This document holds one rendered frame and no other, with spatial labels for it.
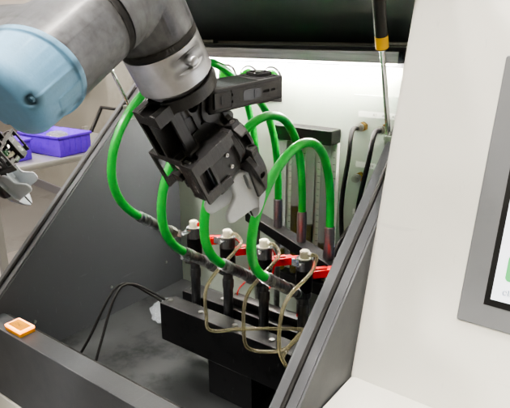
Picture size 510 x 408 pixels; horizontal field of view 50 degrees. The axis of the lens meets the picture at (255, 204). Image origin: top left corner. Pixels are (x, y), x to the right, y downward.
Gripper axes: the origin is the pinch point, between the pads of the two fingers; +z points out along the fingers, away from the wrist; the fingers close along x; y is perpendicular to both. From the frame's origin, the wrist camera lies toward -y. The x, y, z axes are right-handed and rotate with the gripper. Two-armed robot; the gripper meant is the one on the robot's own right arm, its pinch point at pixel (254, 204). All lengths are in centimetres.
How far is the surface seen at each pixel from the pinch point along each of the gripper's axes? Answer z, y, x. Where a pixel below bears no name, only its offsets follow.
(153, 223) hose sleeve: 13.1, 3.5, -26.3
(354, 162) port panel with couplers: 28.4, -34.1, -14.2
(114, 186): 2.5, 5.3, -26.4
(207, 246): 9.6, 4.1, -10.1
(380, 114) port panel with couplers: 19.9, -40.1, -10.2
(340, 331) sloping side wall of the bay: 21.9, 1.1, 8.2
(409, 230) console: 15.8, -14.9, 10.7
